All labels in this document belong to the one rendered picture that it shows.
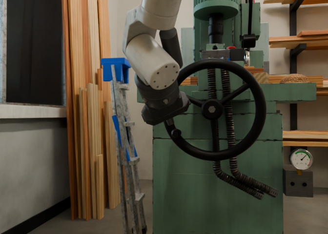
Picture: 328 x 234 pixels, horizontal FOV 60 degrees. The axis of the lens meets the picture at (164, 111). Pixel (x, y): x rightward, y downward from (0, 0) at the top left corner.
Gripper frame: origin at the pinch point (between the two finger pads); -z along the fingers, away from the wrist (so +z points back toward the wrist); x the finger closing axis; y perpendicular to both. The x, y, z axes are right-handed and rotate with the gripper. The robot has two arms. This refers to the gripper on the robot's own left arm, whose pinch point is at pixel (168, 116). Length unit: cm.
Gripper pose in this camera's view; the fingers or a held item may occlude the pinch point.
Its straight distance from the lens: 74.9
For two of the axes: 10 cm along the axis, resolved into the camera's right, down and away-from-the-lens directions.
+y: -3.7, -7.5, 5.4
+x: 9.1, -4.1, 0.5
